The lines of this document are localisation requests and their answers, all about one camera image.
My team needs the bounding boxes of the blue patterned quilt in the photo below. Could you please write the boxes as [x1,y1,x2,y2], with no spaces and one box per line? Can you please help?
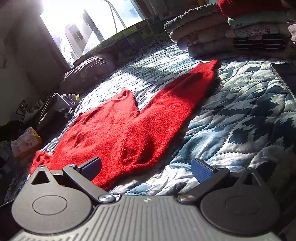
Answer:
[4,41,296,197]

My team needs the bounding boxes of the purple pillow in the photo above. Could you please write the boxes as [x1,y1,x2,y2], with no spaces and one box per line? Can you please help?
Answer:
[59,54,115,94]

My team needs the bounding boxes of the black smartphone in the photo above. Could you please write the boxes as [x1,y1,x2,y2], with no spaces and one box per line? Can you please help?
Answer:
[270,63,296,103]

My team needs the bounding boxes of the pink folded garment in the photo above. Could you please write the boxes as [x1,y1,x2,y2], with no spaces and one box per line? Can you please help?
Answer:
[11,127,42,159]

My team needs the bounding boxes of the folded children's clothes stack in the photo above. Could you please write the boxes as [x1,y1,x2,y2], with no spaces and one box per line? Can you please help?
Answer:
[218,1,291,52]

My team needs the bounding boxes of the colourful foam play mat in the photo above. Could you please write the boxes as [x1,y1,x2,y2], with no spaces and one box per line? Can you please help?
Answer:
[74,16,173,67]

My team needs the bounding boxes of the grey folded clothes pile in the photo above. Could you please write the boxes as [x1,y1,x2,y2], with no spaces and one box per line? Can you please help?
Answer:
[37,93,81,133]

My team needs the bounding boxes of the red knit sweater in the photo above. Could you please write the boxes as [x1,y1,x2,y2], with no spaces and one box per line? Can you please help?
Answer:
[30,60,219,191]

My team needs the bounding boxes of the folded towel stack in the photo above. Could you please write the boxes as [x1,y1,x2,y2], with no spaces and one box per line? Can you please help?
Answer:
[164,3,234,58]

